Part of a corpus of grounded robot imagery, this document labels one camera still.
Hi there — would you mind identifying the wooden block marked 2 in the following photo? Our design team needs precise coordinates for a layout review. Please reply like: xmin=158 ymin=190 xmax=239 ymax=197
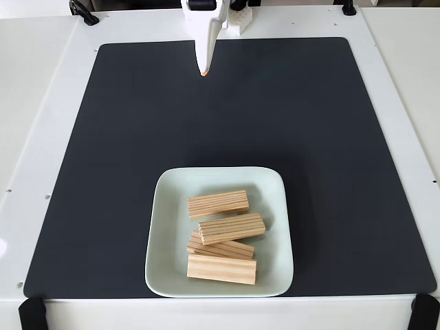
xmin=186 ymin=253 xmax=258 ymax=286

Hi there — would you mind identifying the black table mat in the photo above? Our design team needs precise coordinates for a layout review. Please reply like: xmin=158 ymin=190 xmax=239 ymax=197
xmin=23 ymin=36 xmax=438 ymax=299

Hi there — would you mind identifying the pale green square plate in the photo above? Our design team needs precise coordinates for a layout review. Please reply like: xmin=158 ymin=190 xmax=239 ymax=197
xmin=144 ymin=166 xmax=295 ymax=298

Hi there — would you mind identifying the grooved wooden block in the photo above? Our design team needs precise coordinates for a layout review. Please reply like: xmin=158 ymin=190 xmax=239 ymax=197
xmin=187 ymin=230 xmax=256 ymax=261
xmin=186 ymin=190 xmax=250 ymax=221

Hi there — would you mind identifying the wooden block marked 3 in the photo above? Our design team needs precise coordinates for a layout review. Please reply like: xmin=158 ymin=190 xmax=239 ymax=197
xmin=198 ymin=212 xmax=266 ymax=246

